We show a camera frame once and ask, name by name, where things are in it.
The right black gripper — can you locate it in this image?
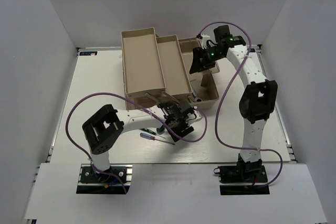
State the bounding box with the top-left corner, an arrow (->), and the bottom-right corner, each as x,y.
190,46 -> 225,74

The green stubby screwdriver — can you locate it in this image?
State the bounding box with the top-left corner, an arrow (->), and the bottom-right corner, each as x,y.
156,126 -> 165,134

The long silver wrench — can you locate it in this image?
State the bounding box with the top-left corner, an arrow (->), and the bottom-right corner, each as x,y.
191,79 -> 203,102

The beige plastic toolbox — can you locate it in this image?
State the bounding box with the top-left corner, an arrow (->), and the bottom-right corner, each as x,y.
121,28 -> 220,110

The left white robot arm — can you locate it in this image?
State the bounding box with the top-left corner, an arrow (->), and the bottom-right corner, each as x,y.
82,102 -> 203,182

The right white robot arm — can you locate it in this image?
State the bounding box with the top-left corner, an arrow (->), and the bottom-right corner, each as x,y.
190,22 -> 278,182

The black precision screwdriver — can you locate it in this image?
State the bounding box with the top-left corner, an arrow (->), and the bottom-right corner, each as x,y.
140,128 -> 159,139

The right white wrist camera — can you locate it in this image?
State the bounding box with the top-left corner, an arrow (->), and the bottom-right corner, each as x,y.
196,34 -> 211,49

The blue handled screwdriver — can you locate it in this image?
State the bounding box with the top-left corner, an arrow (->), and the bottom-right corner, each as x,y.
140,133 -> 175,145

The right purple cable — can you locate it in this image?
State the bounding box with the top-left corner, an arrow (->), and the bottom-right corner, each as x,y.
198,20 -> 284,188

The purple cable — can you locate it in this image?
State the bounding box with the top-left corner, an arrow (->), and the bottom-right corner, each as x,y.
198,20 -> 284,188
65,92 -> 208,193

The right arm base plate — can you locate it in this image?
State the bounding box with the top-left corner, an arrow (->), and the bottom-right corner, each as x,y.
213,165 -> 270,196

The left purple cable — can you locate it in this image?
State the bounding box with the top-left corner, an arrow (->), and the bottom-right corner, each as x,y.
65,92 -> 208,193

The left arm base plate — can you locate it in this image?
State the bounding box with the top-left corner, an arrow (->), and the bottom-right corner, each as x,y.
76,164 -> 132,195

